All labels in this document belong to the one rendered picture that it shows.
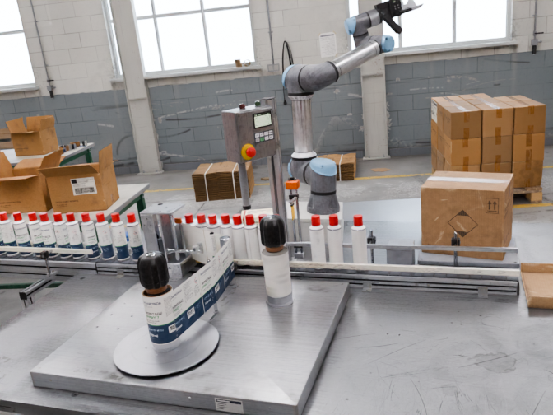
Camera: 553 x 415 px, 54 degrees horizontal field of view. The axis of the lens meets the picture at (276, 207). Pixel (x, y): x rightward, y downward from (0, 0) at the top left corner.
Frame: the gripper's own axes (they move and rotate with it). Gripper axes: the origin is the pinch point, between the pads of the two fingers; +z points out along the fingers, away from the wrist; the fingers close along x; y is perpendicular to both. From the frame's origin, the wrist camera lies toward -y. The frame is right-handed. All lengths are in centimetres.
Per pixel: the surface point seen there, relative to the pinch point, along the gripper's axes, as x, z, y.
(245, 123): -62, -97, -14
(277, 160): -56, -90, -32
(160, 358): -121, -144, -59
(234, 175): 336, -114, -125
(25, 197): 99, -240, -35
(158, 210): -60, -138, -34
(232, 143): -60, -104, -20
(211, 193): 341, -145, -136
